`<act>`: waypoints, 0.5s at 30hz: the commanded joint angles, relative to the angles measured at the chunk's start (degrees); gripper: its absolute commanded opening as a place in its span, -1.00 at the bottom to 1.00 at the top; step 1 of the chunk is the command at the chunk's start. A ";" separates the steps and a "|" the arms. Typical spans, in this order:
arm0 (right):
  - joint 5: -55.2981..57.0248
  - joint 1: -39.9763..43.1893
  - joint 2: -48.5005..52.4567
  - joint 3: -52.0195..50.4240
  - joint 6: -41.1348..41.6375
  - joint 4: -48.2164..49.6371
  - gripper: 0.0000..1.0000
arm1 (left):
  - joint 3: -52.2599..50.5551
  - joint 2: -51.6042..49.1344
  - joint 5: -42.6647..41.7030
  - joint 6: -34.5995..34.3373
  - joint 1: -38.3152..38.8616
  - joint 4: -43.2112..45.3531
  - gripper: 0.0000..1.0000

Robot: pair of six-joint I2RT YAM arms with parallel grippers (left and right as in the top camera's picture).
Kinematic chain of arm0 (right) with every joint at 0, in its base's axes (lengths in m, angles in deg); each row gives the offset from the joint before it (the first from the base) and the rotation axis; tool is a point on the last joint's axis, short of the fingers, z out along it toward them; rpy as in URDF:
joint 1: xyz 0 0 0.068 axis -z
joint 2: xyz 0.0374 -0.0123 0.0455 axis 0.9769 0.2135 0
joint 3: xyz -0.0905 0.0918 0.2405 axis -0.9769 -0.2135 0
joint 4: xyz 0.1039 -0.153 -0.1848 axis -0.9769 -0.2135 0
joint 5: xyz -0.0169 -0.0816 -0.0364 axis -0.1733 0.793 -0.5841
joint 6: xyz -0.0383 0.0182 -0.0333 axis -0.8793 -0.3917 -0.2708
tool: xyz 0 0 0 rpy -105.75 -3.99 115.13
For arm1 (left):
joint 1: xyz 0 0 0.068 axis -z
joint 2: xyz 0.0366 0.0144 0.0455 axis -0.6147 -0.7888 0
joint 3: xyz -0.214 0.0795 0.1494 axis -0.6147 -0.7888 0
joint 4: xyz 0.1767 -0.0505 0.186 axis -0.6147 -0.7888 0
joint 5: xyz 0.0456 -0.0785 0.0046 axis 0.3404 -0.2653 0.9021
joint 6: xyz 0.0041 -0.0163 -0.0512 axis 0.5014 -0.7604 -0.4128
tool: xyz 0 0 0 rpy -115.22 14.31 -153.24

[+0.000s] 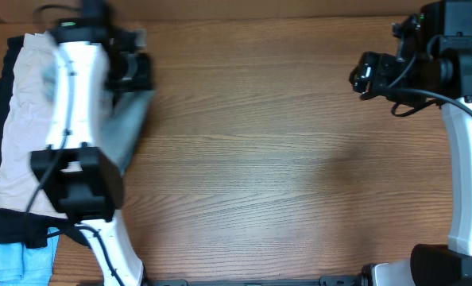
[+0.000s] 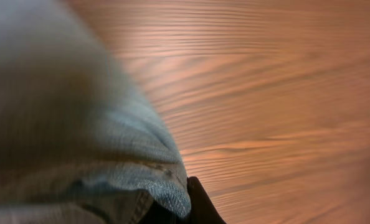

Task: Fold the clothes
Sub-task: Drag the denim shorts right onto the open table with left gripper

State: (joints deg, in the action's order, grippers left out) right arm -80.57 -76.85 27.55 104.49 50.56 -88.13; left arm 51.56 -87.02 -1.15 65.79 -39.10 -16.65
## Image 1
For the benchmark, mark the black garment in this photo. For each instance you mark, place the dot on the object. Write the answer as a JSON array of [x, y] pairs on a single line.
[[42, 213]]

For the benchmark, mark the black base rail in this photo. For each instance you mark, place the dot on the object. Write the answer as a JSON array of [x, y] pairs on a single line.
[[347, 280]]

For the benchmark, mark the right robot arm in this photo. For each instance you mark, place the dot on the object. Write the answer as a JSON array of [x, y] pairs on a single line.
[[432, 67]]

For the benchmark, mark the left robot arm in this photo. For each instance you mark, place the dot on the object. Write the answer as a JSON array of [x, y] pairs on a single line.
[[103, 86]]

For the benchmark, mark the light blue denim shorts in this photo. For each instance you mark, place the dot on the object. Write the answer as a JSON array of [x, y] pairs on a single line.
[[121, 131]]

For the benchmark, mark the beige folded shorts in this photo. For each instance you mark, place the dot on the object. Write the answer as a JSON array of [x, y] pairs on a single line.
[[27, 123]]

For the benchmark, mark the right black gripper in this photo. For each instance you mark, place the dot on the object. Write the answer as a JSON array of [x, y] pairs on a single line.
[[381, 64]]

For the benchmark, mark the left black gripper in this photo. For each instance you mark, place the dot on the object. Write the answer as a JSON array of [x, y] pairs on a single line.
[[143, 80]]

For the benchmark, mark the light blue cloth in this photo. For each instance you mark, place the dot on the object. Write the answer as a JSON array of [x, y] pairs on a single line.
[[27, 255]]

